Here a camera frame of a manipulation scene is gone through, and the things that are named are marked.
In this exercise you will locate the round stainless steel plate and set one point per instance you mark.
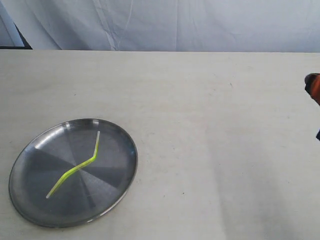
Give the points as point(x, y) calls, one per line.
point(86, 195)

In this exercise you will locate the yellow glow stick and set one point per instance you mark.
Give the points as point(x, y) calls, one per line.
point(76, 168)

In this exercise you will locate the white backdrop cloth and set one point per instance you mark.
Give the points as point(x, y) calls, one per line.
point(168, 25)

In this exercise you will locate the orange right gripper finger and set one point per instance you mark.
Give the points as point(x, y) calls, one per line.
point(312, 86)

